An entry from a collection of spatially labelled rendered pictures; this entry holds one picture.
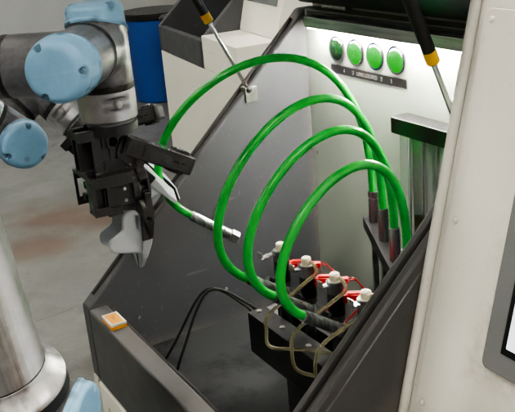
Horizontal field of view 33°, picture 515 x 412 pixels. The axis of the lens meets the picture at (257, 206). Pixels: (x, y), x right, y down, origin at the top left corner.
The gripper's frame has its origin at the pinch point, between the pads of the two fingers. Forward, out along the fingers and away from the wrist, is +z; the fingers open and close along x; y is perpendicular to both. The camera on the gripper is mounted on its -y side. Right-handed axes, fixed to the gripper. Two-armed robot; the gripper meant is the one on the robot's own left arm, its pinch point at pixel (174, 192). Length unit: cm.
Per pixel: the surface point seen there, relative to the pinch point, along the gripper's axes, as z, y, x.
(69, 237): -41, 122, -305
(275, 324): 28.2, 4.7, 1.4
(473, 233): 33, -30, 37
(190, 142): -31, 48, -364
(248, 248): 14.4, -6.5, 24.3
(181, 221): 3.9, 8.3, -22.9
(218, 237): 10.4, -3.4, 18.1
